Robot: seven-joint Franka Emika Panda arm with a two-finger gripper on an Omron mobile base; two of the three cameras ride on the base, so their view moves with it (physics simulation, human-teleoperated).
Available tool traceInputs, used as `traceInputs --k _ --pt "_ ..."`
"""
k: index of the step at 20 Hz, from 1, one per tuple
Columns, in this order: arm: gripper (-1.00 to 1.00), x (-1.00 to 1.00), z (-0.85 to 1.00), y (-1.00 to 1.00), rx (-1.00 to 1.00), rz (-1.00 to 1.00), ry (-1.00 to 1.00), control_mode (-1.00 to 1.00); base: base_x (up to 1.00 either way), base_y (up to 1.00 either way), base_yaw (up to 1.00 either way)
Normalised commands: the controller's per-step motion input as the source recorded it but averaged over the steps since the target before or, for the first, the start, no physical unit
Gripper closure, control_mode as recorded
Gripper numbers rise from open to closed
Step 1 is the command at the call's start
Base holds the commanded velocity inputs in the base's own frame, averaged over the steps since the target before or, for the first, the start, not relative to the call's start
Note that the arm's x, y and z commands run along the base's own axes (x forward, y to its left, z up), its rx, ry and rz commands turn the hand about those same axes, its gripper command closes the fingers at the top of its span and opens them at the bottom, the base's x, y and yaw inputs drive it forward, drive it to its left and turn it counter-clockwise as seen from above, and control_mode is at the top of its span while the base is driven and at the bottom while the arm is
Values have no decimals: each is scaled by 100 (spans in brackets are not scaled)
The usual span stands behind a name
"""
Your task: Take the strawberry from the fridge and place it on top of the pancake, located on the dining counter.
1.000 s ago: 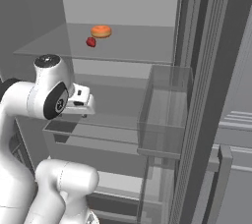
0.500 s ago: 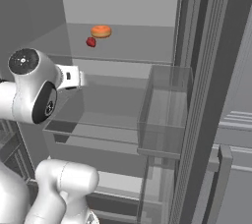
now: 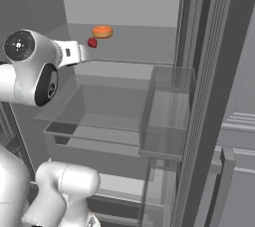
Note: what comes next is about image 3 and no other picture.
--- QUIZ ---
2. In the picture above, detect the clear fridge door bin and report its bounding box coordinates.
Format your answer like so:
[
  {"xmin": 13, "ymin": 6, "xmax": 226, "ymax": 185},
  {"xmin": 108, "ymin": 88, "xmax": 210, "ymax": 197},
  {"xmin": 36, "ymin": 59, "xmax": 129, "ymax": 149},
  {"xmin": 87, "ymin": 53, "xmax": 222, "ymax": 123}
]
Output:
[{"xmin": 137, "ymin": 65, "xmax": 196, "ymax": 162}]

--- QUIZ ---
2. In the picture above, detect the red strawberry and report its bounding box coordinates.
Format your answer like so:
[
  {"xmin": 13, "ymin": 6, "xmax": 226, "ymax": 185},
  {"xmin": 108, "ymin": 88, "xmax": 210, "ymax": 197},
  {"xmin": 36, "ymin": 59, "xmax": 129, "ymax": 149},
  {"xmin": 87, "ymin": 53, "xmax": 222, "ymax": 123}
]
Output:
[{"xmin": 87, "ymin": 37, "xmax": 99, "ymax": 49}]

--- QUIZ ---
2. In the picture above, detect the grey bar handle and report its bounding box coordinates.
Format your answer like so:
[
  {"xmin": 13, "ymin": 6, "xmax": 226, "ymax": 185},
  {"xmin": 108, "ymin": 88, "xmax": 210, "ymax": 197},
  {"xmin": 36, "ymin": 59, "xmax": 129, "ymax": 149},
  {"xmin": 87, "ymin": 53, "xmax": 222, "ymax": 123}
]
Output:
[{"xmin": 208, "ymin": 146, "xmax": 237, "ymax": 227}]

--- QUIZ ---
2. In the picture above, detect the glass fridge shelf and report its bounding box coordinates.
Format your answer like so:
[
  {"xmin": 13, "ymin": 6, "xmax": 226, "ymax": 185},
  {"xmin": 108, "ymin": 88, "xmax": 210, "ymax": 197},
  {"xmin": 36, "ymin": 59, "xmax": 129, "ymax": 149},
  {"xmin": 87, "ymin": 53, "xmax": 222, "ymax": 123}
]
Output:
[{"xmin": 45, "ymin": 22, "xmax": 177, "ymax": 67}]

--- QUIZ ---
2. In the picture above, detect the grey cabinet front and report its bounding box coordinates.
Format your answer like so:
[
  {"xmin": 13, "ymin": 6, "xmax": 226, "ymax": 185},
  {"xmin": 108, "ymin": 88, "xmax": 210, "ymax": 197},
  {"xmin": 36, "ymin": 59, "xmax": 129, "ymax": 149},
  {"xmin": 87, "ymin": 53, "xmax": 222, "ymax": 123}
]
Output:
[{"xmin": 193, "ymin": 15, "xmax": 255, "ymax": 227}]

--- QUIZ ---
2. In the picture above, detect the clear fridge drawer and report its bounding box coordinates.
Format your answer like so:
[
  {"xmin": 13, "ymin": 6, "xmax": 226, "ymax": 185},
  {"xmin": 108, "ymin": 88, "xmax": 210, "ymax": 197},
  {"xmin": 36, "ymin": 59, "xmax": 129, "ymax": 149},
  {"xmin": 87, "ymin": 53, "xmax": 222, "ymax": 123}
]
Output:
[{"xmin": 33, "ymin": 83, "xmax": 154, "ymax": 180}]

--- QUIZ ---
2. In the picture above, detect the grey fridge door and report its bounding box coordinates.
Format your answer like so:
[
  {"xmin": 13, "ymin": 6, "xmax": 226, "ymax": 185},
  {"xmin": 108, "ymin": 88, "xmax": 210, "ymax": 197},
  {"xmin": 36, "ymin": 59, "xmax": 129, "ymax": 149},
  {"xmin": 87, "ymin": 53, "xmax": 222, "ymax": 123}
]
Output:
[{"xmin": 169, "ymin": 0, "xmax": 255, "ymax": 227}]

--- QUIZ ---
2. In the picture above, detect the grey fridge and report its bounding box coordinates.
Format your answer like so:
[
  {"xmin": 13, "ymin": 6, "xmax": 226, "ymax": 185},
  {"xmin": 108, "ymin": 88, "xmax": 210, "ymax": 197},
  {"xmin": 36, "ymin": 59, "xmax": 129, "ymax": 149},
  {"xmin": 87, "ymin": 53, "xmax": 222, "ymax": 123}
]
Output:
[{"xmin": 0, "ymin": 0, "xmax": 187, "ymax": 227}]

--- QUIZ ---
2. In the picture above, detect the orange glazed donut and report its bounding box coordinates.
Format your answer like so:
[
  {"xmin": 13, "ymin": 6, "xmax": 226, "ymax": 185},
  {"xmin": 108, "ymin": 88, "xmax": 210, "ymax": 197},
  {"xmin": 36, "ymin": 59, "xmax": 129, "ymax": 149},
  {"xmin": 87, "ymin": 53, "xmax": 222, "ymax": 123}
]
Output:
[{"xmin": 91, "ymin": 25, "xmax": 115, "ymax": 40}]

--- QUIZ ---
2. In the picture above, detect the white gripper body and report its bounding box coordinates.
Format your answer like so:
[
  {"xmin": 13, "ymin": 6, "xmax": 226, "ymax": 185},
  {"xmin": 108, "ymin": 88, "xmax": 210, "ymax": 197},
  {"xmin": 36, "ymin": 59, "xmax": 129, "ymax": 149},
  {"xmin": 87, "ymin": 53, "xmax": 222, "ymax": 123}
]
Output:
[{"xmin": 78, "ymin": 42, "xmax": 92, "ymax": 65}]

